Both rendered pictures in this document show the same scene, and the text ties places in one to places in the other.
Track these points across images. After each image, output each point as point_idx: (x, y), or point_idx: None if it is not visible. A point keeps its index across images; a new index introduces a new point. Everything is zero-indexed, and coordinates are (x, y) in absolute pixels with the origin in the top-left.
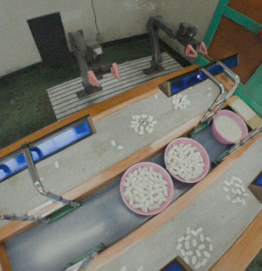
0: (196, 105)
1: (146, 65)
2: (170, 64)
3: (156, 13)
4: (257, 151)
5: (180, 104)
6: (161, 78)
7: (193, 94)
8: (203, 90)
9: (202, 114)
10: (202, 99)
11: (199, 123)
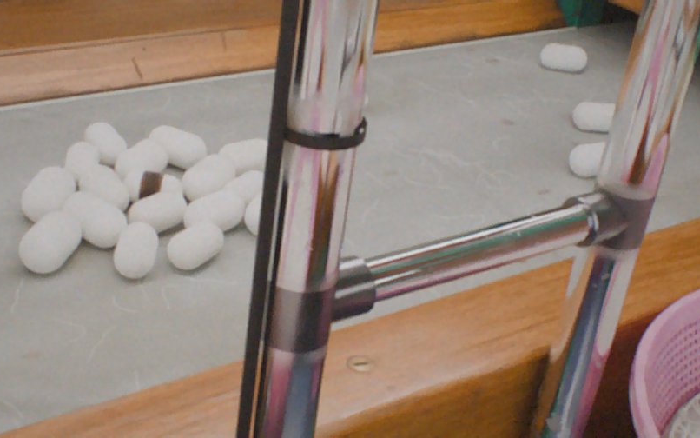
0: (395, 243)
1: None
2: None
3: None
4: None
5: (137, 216)
6: (13, 8)
7: (376, 159)
8: (517, 130)
9: (446, 312)
10: (487, 197)
11: (277, 343)
